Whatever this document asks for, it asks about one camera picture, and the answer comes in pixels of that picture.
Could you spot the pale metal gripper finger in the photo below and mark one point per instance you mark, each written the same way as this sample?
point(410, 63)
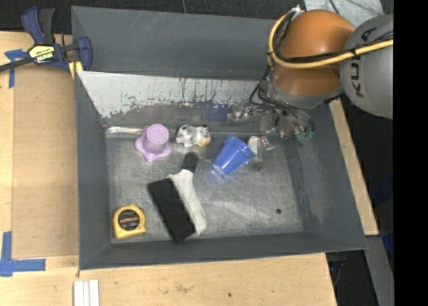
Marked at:
point(244, 113)
point(267, 143)

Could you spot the blue plastic cup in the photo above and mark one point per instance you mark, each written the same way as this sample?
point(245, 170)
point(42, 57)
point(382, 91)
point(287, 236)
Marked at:
point(232, 157)

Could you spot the white and orange toy animal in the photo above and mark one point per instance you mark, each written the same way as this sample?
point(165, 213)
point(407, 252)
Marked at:
point(189, 136)

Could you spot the grey metal bin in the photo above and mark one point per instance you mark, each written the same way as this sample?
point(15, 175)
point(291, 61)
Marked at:
point(240, 197)

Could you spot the purple plastic cup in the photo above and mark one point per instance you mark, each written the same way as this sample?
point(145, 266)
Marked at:
point(154, 142)

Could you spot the black and white hand brush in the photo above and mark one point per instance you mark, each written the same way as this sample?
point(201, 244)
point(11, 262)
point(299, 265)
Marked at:
point(177, 204)

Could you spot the yellow tape measure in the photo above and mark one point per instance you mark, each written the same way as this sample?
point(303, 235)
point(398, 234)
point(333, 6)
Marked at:
point(128, 222)

